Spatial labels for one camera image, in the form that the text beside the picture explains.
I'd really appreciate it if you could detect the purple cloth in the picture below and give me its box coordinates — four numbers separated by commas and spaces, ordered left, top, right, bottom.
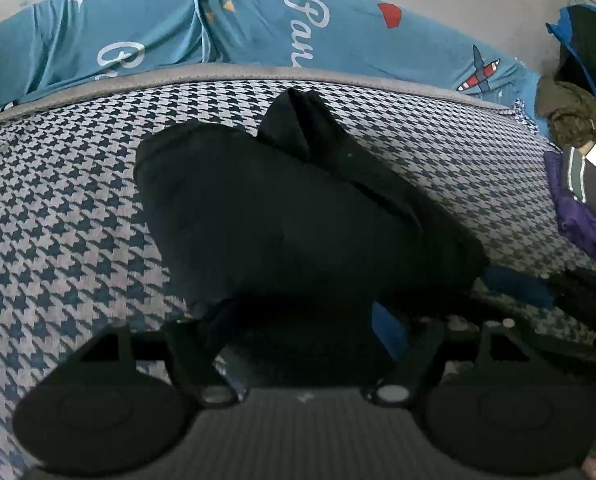
543, 150, 596, 272

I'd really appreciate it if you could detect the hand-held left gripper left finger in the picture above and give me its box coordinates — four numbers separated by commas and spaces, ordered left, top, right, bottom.
78, 319, 239, 408

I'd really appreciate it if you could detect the black red-print t-shirt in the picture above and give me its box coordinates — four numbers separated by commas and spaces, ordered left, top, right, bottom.
132, 87, 491, 391

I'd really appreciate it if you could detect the dark cloth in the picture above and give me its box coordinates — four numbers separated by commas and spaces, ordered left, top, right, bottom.
558, 5, 596, 106

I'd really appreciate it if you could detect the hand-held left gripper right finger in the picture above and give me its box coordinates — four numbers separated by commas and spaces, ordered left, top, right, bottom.
362, 301, 530, 407

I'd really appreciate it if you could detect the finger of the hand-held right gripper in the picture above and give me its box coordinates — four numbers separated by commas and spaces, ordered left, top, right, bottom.
480, 265, 596, 333
500, 317, 596, 366

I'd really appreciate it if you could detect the olive cloth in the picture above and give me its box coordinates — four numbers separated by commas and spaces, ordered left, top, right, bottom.
535, 77, 596, 150

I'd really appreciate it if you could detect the long blue printed bed bumper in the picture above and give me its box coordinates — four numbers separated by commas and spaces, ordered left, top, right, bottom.
0, 0, 544, 123

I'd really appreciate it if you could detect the striped dark garment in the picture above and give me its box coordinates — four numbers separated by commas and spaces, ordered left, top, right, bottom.
562, 142, 596, 235

